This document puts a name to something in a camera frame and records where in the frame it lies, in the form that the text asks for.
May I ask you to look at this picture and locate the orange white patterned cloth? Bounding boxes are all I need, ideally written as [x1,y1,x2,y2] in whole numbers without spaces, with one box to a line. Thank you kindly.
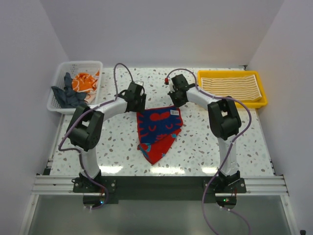
[72,71,100,104]

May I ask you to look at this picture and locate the dark grey towel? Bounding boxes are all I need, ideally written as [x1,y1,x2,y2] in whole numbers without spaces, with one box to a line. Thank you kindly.
[51,72,87,108]

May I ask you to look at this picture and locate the white plastic laundry basket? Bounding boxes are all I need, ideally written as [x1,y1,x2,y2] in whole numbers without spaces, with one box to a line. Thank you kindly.
[47,61,103,115]

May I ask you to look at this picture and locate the yellow striped Doraemon towel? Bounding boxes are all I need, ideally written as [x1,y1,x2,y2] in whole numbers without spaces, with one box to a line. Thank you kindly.
[201,75,262,102]

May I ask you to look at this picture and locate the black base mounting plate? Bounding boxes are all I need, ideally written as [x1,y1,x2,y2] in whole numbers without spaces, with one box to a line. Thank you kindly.
[71,175,247,207]

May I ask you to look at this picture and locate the yellow plastic tray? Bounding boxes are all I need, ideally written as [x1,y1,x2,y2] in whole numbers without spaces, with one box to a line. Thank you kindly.
[198,70,268,109]

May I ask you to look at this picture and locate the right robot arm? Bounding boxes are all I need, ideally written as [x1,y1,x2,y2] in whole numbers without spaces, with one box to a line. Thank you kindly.
[165,74,242,192]

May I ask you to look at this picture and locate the red patterned towel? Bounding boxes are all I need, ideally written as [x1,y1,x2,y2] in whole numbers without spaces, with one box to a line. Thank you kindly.
[136,106,183,165]

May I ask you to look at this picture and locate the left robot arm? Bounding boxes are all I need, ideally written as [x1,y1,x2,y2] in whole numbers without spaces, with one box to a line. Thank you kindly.
[65,82,146,192]

